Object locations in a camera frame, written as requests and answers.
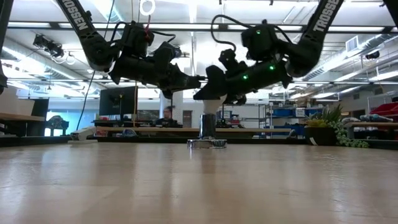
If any red bin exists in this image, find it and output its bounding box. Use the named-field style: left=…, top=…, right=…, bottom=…
left=369, top=101, right=398, bottom=123

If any wooden side table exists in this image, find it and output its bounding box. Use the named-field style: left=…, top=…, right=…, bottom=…
left=0, top=111, right=46, bottom=138

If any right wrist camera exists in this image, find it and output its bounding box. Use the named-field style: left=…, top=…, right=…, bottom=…
left=218, top=49, right=249, bottom=78

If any potted succulent plant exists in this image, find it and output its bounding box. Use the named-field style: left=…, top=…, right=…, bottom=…
left=303, top=104, right=370, bottom=149

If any black hanging cable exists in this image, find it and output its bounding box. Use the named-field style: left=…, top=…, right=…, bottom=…
left=75, top=70, right=97, bottom=131

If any black aluminium frame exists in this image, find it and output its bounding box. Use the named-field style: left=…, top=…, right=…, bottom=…
left=0, top=135, right=398, bottom=151

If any wooden table with clutter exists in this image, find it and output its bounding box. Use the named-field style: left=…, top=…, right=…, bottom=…
left=344, top=121, right=398, bottom=140

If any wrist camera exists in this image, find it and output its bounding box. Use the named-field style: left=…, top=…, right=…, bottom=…
left=152, top=41, right=183, bottom=68
left=218, top=49, right=249, bottom=78

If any ceiling air vent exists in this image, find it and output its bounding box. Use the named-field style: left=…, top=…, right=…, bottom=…
left=345, top=35, right=362, bottom=53

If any white hanging ring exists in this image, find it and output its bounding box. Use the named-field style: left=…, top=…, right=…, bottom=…
left=139, top=0, right=157, bottom=17

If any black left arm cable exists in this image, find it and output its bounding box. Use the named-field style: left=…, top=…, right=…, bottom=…
left=107, top=20, right=177, bottom=47

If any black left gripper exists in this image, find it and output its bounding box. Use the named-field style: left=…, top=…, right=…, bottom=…
left=108, top=57, right=203, bottom=100

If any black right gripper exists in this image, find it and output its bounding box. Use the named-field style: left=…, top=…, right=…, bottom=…
left=192, top=60, right=294, bottom=106

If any blue white bag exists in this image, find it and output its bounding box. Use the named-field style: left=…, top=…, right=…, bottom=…
left=120, top=128, right=139, bottom=138

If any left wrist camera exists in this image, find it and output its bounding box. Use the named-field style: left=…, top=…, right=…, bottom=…
left=152, top=41, right=183, bottom=68

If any person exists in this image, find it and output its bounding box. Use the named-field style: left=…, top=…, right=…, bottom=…
left=154, top=106, right=183, bottom=128

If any black monitor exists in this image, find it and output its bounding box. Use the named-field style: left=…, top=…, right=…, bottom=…
left=98, top=86, right=138, bottom=117

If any chrome lamp base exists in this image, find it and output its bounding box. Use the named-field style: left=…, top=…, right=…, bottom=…
left=186, top=113, right=228, bottom=150

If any white grey small device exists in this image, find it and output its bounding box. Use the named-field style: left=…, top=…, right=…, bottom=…
left=67, top=126, right=99, bottom=145

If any black ceiling camera rig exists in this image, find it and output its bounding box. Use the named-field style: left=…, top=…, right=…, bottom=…
left=32, top=33, right=65, bottom=59

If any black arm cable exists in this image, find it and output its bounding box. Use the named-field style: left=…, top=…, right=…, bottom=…
left=210, top=14, right=250, bottom=53
left=107, top=20, right=177, bottom=47

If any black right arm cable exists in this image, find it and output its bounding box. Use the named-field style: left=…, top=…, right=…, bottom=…
left=210, top=14, right=250, bottom=53

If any shelf with blue bins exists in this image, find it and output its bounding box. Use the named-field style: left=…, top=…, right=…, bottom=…
left=257, top=102, right=315, bottom=138

